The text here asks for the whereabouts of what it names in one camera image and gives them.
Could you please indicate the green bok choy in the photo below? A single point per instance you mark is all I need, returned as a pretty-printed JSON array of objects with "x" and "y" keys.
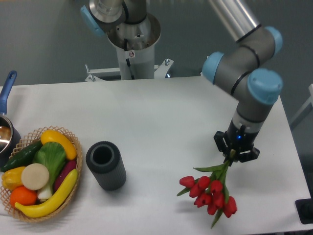
[{"x": 53, "y": 156}]

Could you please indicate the black device table corner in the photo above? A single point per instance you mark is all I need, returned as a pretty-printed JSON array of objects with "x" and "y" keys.
[{"x": 305, "y": 210}]

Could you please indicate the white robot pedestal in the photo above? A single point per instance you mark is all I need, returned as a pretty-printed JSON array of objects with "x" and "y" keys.
[{"x": 135, "y": 47}]

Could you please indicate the yellow bell pepper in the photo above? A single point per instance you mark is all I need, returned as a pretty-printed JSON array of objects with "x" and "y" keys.
[{"x": 12, "y": 179}]

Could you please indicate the green cucumber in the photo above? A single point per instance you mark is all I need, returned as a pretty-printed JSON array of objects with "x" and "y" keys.
[{"x": 22, "y": 158}]

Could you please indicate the yellow squash upper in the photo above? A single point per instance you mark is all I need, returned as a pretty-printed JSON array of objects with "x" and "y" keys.
[{"x": 55, "y": 136}]

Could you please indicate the beige round disc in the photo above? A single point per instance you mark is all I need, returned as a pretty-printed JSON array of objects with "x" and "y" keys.
[{"x": 35, "y": 176}]

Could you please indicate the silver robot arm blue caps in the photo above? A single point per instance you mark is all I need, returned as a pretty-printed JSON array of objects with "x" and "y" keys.
[{"x": 240, "y": 74}]

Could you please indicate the woven wicker basket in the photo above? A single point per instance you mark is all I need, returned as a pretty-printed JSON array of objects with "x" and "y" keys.
[{"x": 31, "y": 138}]

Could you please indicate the dark grey ribbed vase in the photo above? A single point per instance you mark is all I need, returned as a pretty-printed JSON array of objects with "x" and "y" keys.
[{"x": 105, "y": 163}]

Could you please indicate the white metal base frame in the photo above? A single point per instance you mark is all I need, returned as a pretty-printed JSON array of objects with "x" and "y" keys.
[{"x": 167, "y": 69}]

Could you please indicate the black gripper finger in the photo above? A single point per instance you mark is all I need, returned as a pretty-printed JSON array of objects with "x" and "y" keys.
[
  {"x": 222, "y": 145},
  {"x": 243, "y": 157}
]

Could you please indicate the red tulip bouquet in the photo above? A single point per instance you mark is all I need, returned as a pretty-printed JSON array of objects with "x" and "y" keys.
[{"x": 211, "y": 191}]

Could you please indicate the blue handled saucepan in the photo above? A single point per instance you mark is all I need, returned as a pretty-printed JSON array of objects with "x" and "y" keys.
[{"x": 9, "y": 136}]

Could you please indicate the yellow curved squash lower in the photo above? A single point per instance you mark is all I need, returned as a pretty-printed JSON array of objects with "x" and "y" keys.
[{"x": 53, "y": 203}]

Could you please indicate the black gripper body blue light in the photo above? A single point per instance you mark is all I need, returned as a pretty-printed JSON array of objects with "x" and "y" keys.
[{"x": 238, "y": 138}]

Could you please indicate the purple sweet potato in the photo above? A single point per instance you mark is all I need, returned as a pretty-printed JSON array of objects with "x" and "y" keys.
[{"x": 68, "y": 167}]

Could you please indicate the orange fruit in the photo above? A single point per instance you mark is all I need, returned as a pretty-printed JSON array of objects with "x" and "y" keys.
[{"x": 23, "y": 196}]

